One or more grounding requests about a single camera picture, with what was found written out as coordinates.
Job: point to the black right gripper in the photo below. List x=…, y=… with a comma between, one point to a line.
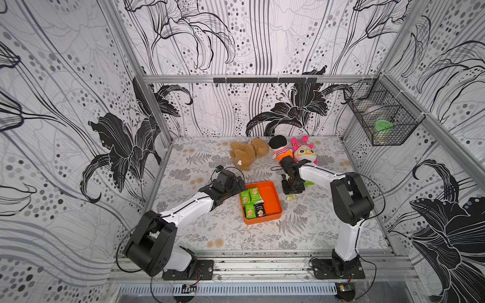
x=292, y=182

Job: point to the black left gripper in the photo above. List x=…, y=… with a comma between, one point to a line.
x=242, y=184

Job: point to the orange plastic storage box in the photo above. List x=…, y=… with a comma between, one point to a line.
x=271, y=199

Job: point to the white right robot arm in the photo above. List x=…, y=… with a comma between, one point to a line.
x=351, y=200

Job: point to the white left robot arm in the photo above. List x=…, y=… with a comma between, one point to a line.
x=151, y=244

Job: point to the green cookie packet in box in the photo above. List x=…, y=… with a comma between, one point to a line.
x=250, y=211
x=245, y=197

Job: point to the black cookie packet in box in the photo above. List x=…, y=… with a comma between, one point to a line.
x=260, y=210

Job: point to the brown teddy bear plush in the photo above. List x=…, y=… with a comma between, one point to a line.
x=244, y=155

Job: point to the white pink owl plush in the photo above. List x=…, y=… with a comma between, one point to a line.
x=302, y=150

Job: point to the orange pink black-haired doll plush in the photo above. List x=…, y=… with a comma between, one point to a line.
x=278, y=144

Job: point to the green lidded cup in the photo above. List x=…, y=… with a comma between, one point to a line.
x=382, y=131

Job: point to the aluminium front rail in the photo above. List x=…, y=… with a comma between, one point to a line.
x=293, y=266

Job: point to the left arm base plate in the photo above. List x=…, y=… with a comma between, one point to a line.
x=199, y=270

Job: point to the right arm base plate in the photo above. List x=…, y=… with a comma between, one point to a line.
x=325, y=269

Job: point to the black wire wall basket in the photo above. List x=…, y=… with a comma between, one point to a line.
x=370, y=101

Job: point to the white slotted cable duct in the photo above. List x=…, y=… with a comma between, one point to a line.
x=231, y=289

